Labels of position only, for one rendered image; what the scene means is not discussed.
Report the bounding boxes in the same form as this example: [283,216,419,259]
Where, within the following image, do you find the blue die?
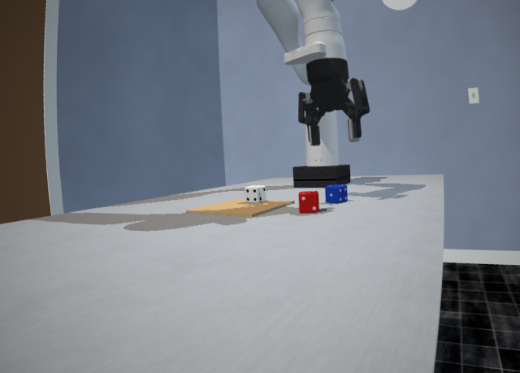
[325,184,348,204]

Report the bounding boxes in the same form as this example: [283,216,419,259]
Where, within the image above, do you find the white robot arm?
[256,0,347,167]

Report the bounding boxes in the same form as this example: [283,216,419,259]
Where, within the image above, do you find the red die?
[298,191,319,213]

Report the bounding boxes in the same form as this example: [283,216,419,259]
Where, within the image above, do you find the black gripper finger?
[298,92,326,145]
[326,78,370,142]

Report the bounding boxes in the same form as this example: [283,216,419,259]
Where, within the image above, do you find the tan square mat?
[186,200,295,217]

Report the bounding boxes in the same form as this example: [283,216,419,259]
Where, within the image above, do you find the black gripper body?
[306,58,350,112]

